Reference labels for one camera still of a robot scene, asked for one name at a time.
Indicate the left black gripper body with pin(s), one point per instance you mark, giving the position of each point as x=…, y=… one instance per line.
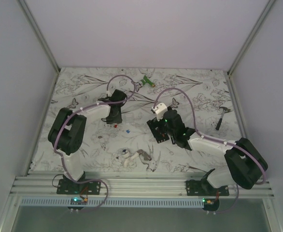
x=115, y=119

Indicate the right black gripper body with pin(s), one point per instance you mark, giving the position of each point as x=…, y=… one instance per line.
x=170, y=133

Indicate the clear plastic fuse box cover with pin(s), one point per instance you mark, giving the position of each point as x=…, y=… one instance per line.
x=129, y=117

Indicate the black fuse box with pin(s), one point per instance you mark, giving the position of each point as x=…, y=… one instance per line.
x=158, y=130

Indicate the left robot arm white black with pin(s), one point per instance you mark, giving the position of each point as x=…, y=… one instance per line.
x=67, y=132

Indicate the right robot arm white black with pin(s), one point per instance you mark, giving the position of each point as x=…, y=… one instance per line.
x=244, y=164

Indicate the floral printed table mat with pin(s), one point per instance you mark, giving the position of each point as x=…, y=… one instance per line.
x=195, y=94

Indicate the white pipe fitting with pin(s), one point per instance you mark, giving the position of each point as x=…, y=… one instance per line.
x=127, y=158

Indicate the green spray nozzle toy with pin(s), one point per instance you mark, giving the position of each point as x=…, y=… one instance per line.
x=145, y=81

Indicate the small grey hammer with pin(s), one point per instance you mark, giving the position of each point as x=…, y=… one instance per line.
x=224, y=110

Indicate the right small circuit board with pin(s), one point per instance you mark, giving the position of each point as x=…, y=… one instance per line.
x=210, y=201

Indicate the small circuit board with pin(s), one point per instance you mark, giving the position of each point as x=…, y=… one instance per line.
x=210, y=201
x=79, y=201

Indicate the left small circuit board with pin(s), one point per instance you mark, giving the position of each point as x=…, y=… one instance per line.
x=79, y=201

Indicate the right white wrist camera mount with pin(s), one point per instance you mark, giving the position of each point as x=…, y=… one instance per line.
x=159, y=110

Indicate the grey metal bracket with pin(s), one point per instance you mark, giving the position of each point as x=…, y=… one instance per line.
x=144, y=157

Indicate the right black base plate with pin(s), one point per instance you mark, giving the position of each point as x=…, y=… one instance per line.
x=200, y=188

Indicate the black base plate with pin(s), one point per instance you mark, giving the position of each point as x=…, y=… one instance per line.
x=200, y=188
x=67, y=187

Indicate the aluminium rail frame front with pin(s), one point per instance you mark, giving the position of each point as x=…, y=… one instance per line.
x=119, y=184

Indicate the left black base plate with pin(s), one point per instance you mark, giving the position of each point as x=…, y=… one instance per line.
x=67, y=187

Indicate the perforated grey cable duct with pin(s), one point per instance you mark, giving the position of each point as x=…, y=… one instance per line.
x=116, y=202

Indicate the left aluminium corner post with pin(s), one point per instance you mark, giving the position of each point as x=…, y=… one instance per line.
x=38, y=33

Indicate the aluminium corner post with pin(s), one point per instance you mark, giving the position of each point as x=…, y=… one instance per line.
x=255, y=30
x=38, y=33

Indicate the right aluminium corner post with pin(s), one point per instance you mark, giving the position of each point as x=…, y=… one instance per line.
x=255, y=30

